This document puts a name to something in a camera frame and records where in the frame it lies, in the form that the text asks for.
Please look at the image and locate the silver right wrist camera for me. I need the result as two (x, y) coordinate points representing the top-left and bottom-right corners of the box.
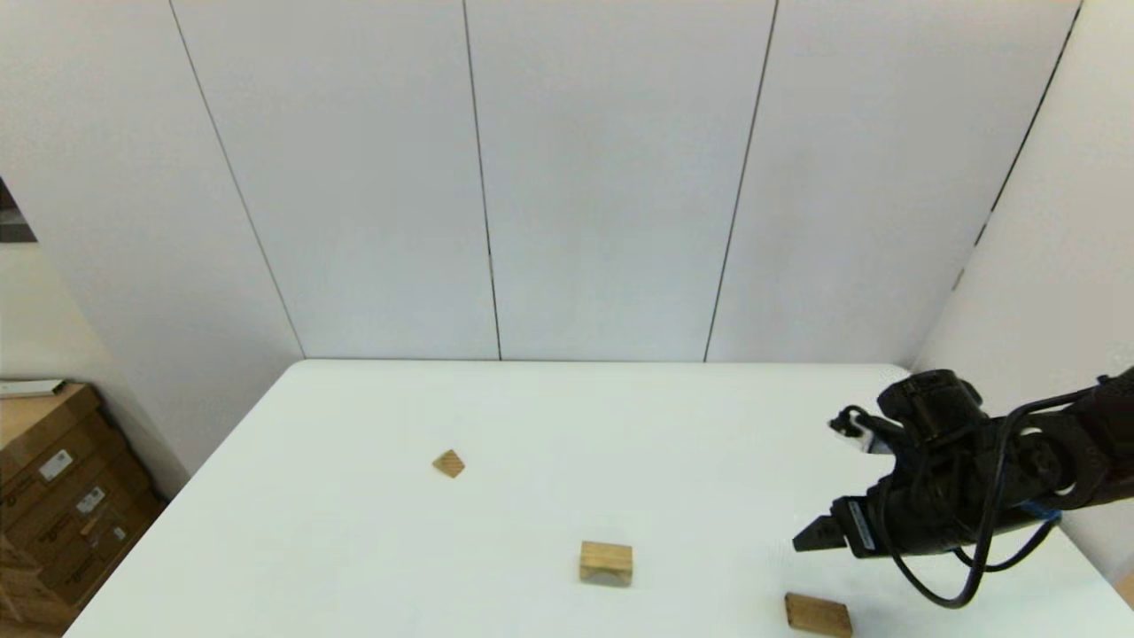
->
(827, 415), (894, 455)

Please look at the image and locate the brown labelled cardboard box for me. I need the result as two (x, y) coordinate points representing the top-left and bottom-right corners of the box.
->
(0, 385), (112, 524)
(40, 492), (169, 612)
(13, 443), (147, 568)

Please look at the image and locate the rectangular wooden building block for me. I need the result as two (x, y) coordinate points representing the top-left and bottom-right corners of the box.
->
(784, 593), (853, 638)

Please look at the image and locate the arched wooden building block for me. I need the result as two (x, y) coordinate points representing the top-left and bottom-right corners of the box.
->
(579, 541), (633, 587)

